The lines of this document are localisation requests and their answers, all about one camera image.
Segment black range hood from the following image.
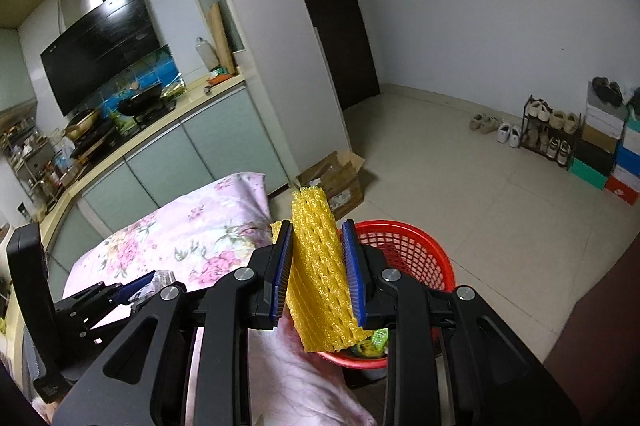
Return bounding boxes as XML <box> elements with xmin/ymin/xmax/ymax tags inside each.
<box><xmin>40</xmin><ymin>0</ymin><xmax>168</xmax><ymax>117</ymax></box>

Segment dark brown door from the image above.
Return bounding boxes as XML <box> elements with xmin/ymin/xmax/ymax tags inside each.
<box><xmin>272</xmin><ymin>0</ymin><xmax>381</xmax><ymax>111</ymax></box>

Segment wooden cutting board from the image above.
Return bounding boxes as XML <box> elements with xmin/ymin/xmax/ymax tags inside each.
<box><xmin>207</xmin><ymin>3</ymin><xmax>236</xmax><ymax>74</ymax></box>

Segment black wok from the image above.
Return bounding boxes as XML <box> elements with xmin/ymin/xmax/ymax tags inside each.
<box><xmin>116</xmin><ymin>81</ymin><xmax>166</xmax><ymax>117</ymax></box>

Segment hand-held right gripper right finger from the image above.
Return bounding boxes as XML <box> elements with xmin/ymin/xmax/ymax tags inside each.
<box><xmin>341</xmin><ymin>220</ymin><xmax>583</xmax><ymax>426</ymax></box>

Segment black shoe rack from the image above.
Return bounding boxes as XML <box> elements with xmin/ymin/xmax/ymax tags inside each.
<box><xmin>519</xmin><ymin>95</ymin><xmax>583</xmax><ymax>168</ymax></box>

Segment pink floral blanket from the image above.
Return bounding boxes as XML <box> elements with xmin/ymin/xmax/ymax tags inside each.
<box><xmin>62</xmin><ymin>172</ymin><xmax>378</xmax><ymax>426</ymax></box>

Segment shiny yellow green bag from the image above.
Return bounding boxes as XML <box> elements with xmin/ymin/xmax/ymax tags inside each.
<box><xmin>161</xmin><ymin>75</ymin><xmax>187</xmax><ymax>101</ymax></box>

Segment red plastic mesh basket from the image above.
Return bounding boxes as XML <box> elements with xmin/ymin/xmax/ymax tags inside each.
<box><xmin>320</xmin><ymin>220</ymin><xmax>457</xmax><ymax>369</ymax></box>

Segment open cardboard box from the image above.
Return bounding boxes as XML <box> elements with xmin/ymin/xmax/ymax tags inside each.
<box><xmin>295</xmin><ymin>150</ymin><xmax>368</xmax><ymax>222</ymax></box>

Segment dark red wooden cabinet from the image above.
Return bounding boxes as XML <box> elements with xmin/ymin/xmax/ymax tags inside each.
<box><xmin>542</xmin><ymin>233</ymin><xmax>640</xmax><ymax>407</ymax></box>

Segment golden cooking pot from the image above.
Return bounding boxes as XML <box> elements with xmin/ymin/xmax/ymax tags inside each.
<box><xmin>64</xmin><ymin>109</ymin><xmax>103</xmax><ymax>141</ymax></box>

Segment group of assorted shoes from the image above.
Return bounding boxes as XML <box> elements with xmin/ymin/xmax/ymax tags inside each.
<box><xmin>522</xmin><ymin>99</ymin><xmax>582</xmax><ymax>164</ymax></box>

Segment yellow foam fruit net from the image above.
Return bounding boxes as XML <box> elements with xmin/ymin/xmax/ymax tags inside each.
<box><xmin>271</xmin><ymin>186</ymin><xmax>368</xmax><ymax>353</ymax></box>

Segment translucent plastic bottle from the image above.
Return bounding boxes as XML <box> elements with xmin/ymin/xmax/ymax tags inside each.
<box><xmin>196</xmin><ymin>37</ymin><xmax>218</xmax><ymax>72</ymax></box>

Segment stack of shoe boxes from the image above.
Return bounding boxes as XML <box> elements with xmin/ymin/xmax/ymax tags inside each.
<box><xmin>567</xmin><ymin>81</ymin><xmax>640</xmax><ymax>207</ymax></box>

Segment kitchen counter cabinet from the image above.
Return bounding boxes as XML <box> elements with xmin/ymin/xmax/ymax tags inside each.
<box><xmin>15</xmin><ymin>74</ymin><xmax>291</xmax><ymax>287</ymax></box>

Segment metal kitchen rack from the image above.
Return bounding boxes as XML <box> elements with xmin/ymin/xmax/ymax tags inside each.
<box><xmin>0</xmin><ymin>123</ymin><xmax>58</xmax><ymax>219</ymax></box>

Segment green snack packet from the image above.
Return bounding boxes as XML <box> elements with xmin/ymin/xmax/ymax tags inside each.
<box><xmin>355</xmin><ymin>328</ymin><xmax>391</xmax><ymax>357</ymax></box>

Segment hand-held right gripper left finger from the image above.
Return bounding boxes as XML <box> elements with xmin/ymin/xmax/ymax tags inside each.
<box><xmin>52</xmin><ymin>220</ymin><xmax>296</xmax><ymax>426</ymax></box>

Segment silver foil wrapper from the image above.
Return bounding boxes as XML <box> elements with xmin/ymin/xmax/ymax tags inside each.
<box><xmin>131</xmin><ymin>270</ymin><xmax>177</xmax><ymax>304</ymax></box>

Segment black gas stove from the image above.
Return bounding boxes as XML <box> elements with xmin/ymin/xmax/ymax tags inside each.
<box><xmin>72</xmin><ymin>99</ymin><xmax>177</xmax><ymax>157</ymax></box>

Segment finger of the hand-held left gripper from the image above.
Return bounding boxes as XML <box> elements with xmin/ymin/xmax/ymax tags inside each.
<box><xmin>54</xmin><ymin>270</ymin><xmax>157</xmax><ymax>314</ymax></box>
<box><xmin>65</xmin><ymin>301</ymin><xmax>138</xmax><ymax>344</ymax></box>

